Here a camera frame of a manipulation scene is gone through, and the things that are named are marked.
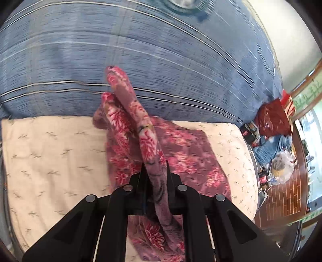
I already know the blue plaid quilt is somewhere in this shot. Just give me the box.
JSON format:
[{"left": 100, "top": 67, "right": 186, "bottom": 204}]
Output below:
[{"left": 0, "top": 0, "right": 283, "bottom": 124}]

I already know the wooden window frame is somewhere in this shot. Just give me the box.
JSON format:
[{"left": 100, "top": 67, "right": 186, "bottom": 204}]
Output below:
[{"left": 289, "top": 68, "right": 322, "bottom": 227}]

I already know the blue denim cloth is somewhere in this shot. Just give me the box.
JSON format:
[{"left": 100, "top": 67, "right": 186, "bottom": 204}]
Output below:
[{"left": 253, "top": 135, "right": 293, "bottom": 164}]

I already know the red and white box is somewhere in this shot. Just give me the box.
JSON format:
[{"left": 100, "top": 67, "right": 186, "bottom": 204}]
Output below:
[{"left": 281, "top": 90, "right": 295, "bottom": 117}]

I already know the cream leaf print bedsheet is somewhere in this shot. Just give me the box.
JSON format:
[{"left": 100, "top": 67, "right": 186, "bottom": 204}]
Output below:
[{"left": 0, "top": 116, "right": 259, "bottom": 262}]

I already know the dark jar with red label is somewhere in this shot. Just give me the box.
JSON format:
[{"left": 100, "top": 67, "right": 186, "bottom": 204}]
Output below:
[
  {"left": 245, "top": 135, "right": 260, "bottom": 148},
  {"left": 259, "top": 171, "right": 268, "bottom": 190},
  {"left": 240, "top": 123, "right": 257, "bottom": 135}
]

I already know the purple floral shirt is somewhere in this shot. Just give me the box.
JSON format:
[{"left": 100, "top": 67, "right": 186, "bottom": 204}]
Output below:
[{"left": 93, "top": 65, "right": 233, "bottom": 262}]

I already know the round metal object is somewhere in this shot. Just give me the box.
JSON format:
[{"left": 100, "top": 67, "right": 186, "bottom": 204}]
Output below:
[{"left": 165, "top": 0, "right": 218, "bottom": 17}]

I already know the red plastic bag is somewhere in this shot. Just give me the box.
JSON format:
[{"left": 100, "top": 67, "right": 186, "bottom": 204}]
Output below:
[{"left": 258, "top": 97, "right": 293, "bottom": 136}]

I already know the white plastic bag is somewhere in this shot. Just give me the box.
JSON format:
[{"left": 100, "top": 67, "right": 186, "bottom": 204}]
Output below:
[{"left": 268, "top": 149, "right": 297, "bottom": 185}]

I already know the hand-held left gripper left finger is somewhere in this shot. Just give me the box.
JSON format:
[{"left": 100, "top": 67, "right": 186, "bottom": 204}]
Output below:
[{"left": 21, "top": 164, "right": 151, "bottom": 262}]

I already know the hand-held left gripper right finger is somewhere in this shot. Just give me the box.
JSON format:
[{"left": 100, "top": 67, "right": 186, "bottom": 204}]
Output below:
[{"left": 166, "top": 161, "right": 291, "bottom": 262}]

